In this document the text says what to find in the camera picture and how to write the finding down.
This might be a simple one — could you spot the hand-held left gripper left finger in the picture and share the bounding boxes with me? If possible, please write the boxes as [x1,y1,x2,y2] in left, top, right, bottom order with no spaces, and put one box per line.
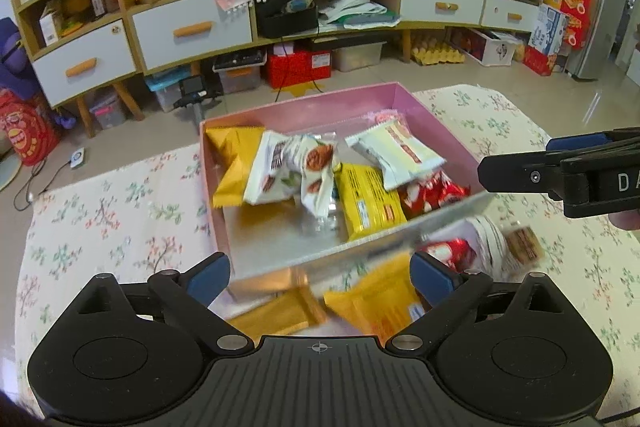
[74,252,254,357]

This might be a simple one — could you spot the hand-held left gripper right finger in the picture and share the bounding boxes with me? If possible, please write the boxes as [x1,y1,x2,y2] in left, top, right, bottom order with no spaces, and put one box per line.
[387,252,569,354]

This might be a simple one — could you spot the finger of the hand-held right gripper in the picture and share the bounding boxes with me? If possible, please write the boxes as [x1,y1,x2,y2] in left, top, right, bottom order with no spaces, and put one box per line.
[546,127,640,154]
[477,151,566,196]

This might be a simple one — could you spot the pink cardboard box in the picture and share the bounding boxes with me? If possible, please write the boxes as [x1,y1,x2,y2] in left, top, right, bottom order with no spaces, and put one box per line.
[199,81,496,303]

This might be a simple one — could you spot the red snack packet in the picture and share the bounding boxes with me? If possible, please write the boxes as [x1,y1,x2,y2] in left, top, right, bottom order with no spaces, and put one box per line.
[397,171,471,221]

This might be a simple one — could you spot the small yellow snack packet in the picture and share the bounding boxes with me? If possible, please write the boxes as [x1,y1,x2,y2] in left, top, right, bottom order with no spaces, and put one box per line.
[334,163,409,243]

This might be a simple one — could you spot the large yellow snack packet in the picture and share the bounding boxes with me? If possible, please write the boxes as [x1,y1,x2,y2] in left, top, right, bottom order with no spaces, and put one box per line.
[206,126,267,208]

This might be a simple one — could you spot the pale green white packet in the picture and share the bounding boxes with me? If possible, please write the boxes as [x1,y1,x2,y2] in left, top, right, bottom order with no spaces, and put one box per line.
[345,119,447,191]

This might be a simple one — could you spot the white nut-print snack packet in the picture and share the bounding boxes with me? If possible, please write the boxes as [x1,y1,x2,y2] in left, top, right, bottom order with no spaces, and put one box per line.
[243,131,342,219]

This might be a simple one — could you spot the pink floral snack packet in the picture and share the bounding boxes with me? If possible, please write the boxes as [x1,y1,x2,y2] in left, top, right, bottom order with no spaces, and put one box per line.
[369,108,407,128]

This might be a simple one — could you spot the person's right hand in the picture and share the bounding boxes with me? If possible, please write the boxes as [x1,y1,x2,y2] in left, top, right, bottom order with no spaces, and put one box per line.
[607,211,640,234]

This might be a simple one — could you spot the red white patterned packet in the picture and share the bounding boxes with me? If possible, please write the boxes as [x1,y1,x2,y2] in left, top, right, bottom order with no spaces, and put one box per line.
[415,238,477,273]

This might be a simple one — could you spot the white text-print snack packet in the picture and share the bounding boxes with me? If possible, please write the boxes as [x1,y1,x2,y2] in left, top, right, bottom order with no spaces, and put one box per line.
[462,216,513,279]

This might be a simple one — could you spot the orange-yellow snack packet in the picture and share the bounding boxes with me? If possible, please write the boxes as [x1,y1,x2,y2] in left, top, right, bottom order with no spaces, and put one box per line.
[227,288,328,336]
[324,254,428,345]

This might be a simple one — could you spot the brown biscuit packet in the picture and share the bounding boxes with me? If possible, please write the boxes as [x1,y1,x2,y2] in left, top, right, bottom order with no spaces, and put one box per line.
[504,227,545,266]

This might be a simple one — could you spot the floral tablecloth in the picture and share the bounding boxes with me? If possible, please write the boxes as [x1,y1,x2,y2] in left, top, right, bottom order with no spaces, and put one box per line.
[15,84,640,413]

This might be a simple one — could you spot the blue white carton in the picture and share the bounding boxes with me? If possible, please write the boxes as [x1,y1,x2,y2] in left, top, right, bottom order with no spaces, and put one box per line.
[529,3,571,58]

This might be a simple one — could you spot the white red printed box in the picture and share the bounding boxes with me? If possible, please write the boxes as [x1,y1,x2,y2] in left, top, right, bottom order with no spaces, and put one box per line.
[451,27,519,68]

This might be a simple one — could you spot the red yellow snack cartons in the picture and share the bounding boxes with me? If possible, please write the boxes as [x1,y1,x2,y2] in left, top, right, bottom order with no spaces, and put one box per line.
[544,0,596,51]

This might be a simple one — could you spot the yellow egg carton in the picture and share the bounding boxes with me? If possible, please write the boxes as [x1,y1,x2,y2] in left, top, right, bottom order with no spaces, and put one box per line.
[410,46,467,66]

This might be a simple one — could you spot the black floor device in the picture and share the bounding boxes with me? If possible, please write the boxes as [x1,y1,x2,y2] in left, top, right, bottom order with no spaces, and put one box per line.
[176,74,224,112]

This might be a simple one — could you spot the blue-lid storage bin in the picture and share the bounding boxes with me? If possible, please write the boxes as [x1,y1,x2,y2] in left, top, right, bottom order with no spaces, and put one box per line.
[144,66,194,112]

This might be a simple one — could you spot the clear bin pink contents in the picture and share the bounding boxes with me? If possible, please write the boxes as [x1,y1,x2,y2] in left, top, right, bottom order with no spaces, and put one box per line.
[90,88,129,130]

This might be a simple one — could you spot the clear plastic storage bin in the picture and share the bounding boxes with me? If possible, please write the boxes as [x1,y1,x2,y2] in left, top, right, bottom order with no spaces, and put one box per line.
[331,40,384,74]

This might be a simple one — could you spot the red storage box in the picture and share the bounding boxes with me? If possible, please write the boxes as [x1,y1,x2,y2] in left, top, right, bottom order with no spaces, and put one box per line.
[265,49,334,89]

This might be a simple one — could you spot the pile of folded papers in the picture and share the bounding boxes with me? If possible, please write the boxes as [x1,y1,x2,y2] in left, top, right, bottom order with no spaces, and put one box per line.
[317,0,402,31]

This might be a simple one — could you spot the red gift bag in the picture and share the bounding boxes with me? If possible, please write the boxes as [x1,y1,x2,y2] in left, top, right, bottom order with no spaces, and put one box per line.
[0,89,64,166]

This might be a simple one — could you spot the black storage bin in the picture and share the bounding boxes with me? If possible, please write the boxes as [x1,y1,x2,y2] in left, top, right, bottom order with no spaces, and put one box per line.
[255,0,321,40]

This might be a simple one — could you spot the wooden sideboard cabinet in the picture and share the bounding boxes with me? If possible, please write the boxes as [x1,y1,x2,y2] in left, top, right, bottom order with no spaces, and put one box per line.
[0,0,541,138]

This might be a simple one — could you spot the purple plush object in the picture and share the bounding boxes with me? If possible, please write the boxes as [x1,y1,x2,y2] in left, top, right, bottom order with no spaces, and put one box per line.
[0,17,37,100]

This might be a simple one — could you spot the white carton on shelf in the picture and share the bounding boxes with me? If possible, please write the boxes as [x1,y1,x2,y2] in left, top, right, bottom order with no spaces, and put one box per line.
[39,2,64,46]

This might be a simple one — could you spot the white drawer orange handle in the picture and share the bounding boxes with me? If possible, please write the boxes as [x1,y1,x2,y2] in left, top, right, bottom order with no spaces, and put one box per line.
[130,0,254,74]
[400,0,487,28]
[32,19,139,108]
[481,0,540,34]

